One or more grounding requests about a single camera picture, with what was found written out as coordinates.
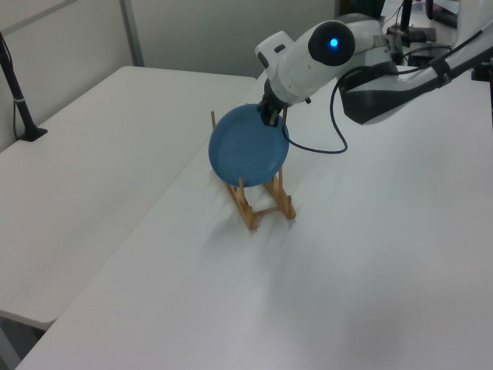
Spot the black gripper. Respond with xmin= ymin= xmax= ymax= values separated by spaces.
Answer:
xmin=257 ymin=81 xmax=313 ymax=129

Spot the black cable sleeve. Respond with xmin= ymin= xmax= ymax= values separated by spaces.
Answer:
xmin=404 ymin=27 xmax=493 ymax=84

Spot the grey partition post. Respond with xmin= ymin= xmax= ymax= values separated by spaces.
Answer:
xmin=118 ymin=0 xmax=146 ymax=68

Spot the black monitor stand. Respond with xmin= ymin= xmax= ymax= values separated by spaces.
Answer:
xmin=384 ymin=0 xmax=438 ymax=44

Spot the black pole with clamp base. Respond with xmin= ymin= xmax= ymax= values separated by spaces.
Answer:
xmin=0 ymin=30 xmax=49 ymax=143

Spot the black table clamp mount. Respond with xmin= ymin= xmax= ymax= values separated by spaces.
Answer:
xmin=470 ymin=57 xmax=493 ymax=82

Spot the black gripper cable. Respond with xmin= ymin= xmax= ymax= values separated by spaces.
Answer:
xmin=283 ymin=66 xmax=349 ymax=156

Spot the wooden plate rack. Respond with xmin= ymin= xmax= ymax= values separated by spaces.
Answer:
xmin=210 ymin=110 xmax=297 ymax=234

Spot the blue round plate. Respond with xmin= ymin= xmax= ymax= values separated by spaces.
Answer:
xmin=207 ymin=103 xmax=290 ymax=189

